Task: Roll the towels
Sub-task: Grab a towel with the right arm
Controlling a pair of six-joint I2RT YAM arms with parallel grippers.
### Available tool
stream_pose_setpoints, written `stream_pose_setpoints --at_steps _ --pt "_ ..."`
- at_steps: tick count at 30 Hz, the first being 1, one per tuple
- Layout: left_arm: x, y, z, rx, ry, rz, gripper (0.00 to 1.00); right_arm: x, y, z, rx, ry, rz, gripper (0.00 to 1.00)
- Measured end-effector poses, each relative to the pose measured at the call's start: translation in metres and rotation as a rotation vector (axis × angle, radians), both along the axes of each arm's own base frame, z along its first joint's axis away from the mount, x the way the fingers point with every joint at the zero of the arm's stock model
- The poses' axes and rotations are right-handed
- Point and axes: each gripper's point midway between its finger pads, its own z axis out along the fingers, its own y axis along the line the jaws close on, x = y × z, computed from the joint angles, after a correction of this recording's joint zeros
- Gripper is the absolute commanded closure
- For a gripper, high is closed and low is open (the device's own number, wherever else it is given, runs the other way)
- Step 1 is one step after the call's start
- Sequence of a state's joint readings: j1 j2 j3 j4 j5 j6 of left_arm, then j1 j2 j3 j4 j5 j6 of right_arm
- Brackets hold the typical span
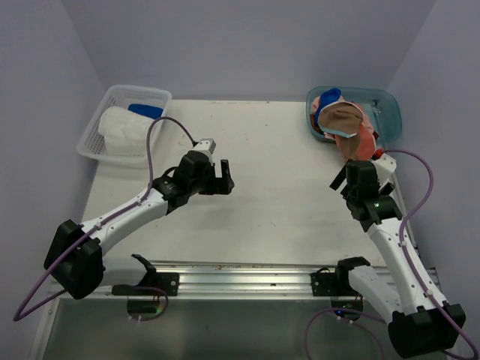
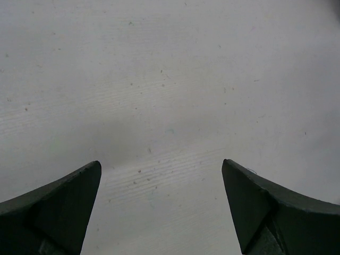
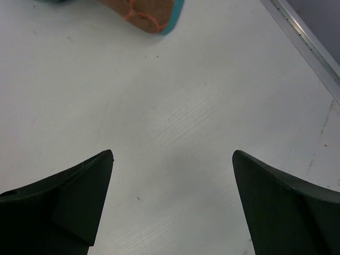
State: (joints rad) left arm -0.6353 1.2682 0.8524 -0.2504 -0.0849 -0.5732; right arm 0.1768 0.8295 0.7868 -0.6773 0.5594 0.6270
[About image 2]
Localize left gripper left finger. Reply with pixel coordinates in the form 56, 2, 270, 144
1, 161, 101, 254

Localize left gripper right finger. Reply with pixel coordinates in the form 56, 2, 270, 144
222, 159, 339, 254

